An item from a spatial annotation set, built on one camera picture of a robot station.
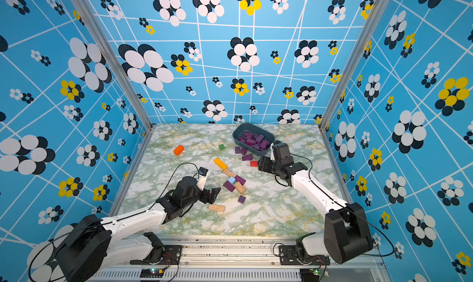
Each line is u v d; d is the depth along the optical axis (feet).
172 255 2.41
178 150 3.50
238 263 2.37
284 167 2.10
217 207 2.81
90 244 1.34
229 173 3.17
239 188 2.98
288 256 2.37
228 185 3.05
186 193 2.15
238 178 3.12
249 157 3.41
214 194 2.52
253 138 3.65
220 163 3.35
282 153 2.15
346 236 1.36
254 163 3.31
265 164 2.49
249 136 3.71
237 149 3.47
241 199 2.92
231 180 3.07
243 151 3.45
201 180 2.45
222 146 3.56
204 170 2.44
